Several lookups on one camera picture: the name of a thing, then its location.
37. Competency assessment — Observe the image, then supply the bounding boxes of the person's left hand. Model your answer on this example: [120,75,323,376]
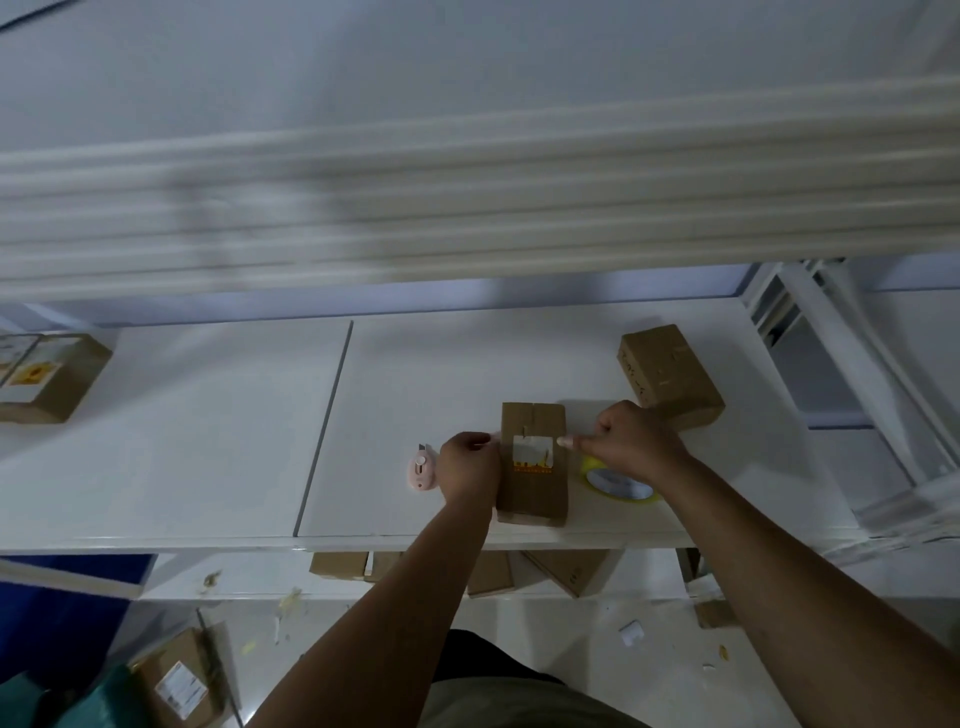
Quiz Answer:
[436,431,502,508]

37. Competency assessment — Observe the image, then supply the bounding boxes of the person's right hand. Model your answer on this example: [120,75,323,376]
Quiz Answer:
[556,399,691,489]

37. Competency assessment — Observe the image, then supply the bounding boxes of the yellow tape roll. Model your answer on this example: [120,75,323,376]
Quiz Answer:
[578,455,666,506]

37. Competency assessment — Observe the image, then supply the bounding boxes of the cardboard box with white label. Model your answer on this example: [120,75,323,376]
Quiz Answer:
[496,402,571,529]

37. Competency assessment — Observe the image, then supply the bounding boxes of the plain brown cardboard box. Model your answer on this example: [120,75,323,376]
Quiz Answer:
[617,323,727,432]

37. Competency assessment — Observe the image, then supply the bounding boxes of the white metal shelving rack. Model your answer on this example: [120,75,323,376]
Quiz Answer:
[0,0,960,601]

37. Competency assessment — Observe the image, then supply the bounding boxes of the labelled box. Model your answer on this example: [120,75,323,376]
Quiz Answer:
[0,332,115,426]

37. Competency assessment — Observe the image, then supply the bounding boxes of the cardboard box with printed label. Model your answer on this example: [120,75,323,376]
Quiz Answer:
[0,335,40,392]

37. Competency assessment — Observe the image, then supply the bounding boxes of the person's left forearm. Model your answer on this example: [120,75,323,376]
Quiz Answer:
[247,498,496,728]

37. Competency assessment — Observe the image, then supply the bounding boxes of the person's right forearm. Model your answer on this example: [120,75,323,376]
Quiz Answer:
[659,457,960,728]

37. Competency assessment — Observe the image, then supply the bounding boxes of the person's dark trousers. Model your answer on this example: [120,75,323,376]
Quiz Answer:
[432,629,565,686]

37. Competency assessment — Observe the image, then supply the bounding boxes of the person's olive shirt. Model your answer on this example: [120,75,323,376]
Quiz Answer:
[416,676,654,728]

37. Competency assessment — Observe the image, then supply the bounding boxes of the floor cardboard parcel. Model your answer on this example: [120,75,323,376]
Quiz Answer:
[131,628,231,728]

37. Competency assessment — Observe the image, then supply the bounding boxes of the small pink cutter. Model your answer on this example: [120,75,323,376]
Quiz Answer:
[407,443,441,493]

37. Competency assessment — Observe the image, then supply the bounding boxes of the green plastic mailer package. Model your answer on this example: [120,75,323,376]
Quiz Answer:
[71,663,156,728]
[0,671,47,728]

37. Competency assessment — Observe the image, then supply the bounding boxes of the blue plastic crate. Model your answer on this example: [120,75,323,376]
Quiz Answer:
[0,554,156,688]

